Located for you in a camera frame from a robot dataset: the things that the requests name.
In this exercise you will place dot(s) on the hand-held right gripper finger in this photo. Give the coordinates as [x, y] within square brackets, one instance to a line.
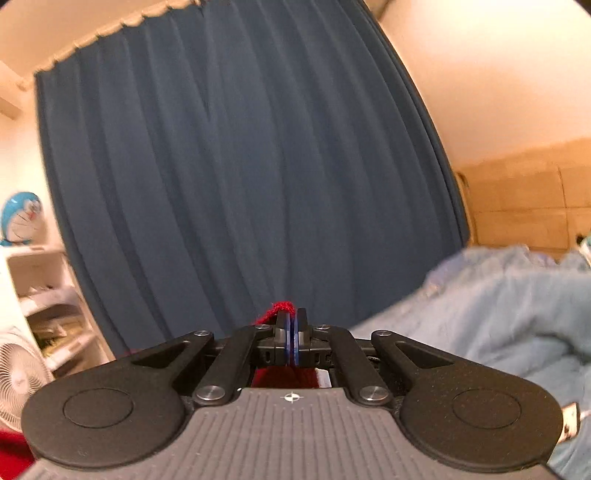
[299, 339]
[290, 339]

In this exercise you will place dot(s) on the red knit garment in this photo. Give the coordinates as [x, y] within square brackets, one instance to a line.
[279, 378]

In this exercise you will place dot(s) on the dark blue curtain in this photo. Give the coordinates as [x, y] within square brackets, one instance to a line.
[240, 175]

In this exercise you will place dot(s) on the light blue crumpled blanket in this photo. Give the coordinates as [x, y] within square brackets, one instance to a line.
[498, 304]

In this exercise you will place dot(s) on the white shelf unit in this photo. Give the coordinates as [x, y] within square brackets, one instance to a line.
[44, 295]

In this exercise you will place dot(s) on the wooden headboard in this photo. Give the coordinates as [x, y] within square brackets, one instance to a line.
[521, 198]

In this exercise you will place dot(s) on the white electric fan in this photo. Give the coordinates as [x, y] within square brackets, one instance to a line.
[21, 374]

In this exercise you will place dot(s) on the blue cartoon cat figure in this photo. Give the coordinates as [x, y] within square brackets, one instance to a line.
[21, 219]

